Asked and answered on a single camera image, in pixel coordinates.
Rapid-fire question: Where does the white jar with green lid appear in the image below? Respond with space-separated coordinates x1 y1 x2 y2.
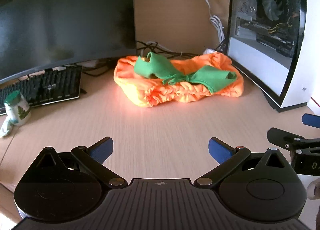
4 91 32 126

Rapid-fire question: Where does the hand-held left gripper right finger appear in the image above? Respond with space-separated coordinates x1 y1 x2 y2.
194 137 288 188

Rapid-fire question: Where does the orange and green pumpkin costume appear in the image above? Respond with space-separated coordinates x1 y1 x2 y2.
114 52 244 108

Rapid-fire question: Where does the curved black monitor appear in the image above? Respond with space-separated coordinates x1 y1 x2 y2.
0 0 137 86

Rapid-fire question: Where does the grey cable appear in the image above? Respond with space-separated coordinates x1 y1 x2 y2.
140 41 176 54

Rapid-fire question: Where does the bundle of black cables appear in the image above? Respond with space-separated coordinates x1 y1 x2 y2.
82 40 227 76

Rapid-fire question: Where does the black keyboard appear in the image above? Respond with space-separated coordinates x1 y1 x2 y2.
0 65 83 116

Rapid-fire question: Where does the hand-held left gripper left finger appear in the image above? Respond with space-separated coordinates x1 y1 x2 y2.
32 136 127 188

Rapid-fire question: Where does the person's right hand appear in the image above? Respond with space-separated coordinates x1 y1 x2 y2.
306 180 320 200

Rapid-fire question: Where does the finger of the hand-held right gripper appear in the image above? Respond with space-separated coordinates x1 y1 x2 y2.
302 113 320 129
267 127 320 151

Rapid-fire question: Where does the small white sock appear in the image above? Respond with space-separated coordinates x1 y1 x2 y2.
0 117 14 139

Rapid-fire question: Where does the white power cable with plug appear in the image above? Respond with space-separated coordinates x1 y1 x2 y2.
188 0 226 46

